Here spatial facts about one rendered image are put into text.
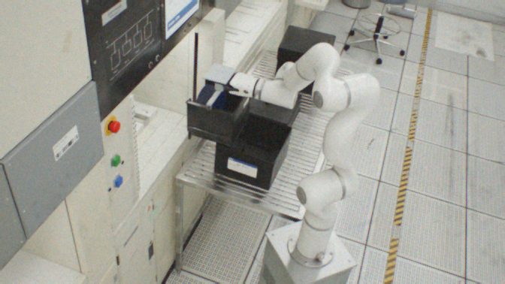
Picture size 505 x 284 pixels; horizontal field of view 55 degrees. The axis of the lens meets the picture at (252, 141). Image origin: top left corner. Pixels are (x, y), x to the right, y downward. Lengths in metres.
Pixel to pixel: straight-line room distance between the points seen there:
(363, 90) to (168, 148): 1.02
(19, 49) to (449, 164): 3.28
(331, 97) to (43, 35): 0.79
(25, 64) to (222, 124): 0.98
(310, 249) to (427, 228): 1.54
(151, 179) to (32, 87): 0.96
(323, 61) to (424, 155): 2.44
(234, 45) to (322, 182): 1.47
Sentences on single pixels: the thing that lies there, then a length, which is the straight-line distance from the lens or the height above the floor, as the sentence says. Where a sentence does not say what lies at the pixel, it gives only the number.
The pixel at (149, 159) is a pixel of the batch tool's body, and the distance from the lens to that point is 2.16.
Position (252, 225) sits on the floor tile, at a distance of 3.05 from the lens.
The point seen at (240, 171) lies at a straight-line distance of 2.19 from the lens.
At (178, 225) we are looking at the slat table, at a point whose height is 0.42.
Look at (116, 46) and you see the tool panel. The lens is 1.49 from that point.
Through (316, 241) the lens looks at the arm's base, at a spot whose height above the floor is 0.88.
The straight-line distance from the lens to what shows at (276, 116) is 2.45.
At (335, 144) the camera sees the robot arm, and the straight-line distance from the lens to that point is 1.60.
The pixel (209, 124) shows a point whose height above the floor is 1.09.
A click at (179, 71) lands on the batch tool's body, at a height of 1.11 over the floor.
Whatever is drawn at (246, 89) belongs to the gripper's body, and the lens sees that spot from 1.91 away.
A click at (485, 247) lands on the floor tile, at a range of 3.47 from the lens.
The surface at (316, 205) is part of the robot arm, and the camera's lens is 1.70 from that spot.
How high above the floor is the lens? 2.36
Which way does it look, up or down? 41 degrees down
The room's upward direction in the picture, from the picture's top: 8 degrees clockwise
